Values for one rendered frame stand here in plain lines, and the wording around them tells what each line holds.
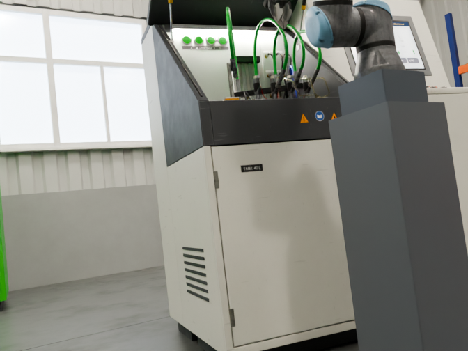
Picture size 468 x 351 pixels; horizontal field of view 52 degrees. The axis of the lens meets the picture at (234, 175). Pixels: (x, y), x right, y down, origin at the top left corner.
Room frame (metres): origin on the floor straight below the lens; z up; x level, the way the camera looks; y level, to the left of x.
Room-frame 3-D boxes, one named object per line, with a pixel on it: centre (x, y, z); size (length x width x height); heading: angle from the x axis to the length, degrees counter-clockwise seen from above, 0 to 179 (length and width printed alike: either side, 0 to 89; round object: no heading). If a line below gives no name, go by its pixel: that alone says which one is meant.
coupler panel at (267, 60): (2.34, -0.27, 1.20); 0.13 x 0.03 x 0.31; 111
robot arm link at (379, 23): (1.43, -0.47, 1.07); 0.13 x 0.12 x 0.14; 106
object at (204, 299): (2.03, -0.13, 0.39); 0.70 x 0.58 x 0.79; 111
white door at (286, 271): (1.77, -0.23, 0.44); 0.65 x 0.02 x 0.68; 111
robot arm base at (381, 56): (1.43, -0.47, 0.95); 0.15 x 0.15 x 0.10
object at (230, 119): (1.78, -0.23, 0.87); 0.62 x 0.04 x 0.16; 111
